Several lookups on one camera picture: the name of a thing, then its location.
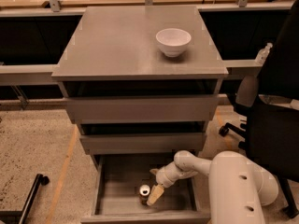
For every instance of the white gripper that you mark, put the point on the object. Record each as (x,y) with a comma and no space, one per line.
(163,177)

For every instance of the orange soda can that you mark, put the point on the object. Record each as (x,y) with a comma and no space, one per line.
(144,193)

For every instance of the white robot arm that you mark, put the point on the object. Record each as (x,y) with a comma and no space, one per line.
(238,187)

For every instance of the grey open bottom drawer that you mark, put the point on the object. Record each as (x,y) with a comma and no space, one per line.
(117,199)

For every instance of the grey middle drawer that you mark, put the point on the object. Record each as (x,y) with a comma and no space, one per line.
(142,143)

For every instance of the grey top drawer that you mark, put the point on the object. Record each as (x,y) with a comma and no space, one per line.
(142,109)

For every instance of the grey drawer cabinet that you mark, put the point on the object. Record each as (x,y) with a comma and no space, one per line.
(114,53)

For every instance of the black office chair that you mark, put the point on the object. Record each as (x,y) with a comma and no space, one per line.
(271,132)

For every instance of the white ceramic bowl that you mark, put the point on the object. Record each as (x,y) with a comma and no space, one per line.
(173,41)

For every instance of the black metal stand leg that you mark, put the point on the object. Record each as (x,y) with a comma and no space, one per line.
(19,217)

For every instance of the clear plastic bottle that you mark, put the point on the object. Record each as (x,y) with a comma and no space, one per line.
(263,53)

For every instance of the grey metal rail frame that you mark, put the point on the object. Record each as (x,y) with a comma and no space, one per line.
(40,74)

